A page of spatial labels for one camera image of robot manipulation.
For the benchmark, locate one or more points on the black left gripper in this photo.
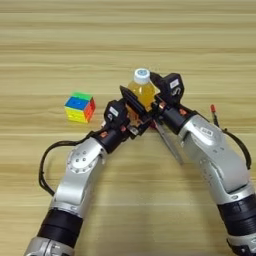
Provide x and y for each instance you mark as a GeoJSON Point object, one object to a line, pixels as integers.
{"type": "Point", "coordinates": [113, 138]}

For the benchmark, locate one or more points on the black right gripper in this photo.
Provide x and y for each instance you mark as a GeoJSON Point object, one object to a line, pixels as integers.
{"type": "Point", "coordinates": [173, 116]}

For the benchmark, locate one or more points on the orange juice bottle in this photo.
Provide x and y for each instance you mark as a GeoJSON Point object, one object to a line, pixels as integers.
{"type": "Point", "coordinates": [143, 93]}

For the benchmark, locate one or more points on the red marker pen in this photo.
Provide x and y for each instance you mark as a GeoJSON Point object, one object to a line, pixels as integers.
{"type": "Point", "coordinates": [213, 110]}

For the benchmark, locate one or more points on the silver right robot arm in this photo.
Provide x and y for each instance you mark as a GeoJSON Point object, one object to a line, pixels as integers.
{"type": "Point", "coordinates": [216, 160]}

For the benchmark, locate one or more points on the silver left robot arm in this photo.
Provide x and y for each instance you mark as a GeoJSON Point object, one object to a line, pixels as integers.
{"type": "Point", "coordinates": [80, 176]}

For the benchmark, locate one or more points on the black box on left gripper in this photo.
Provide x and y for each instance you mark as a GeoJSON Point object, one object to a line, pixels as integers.
{"type": "Point", "coordinates": [115, 113]}

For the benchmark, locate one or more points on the multicolour puzzle cube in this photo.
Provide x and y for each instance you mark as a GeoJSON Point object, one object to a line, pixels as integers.
{"type": "Point", "coordinates": [79, 107]}

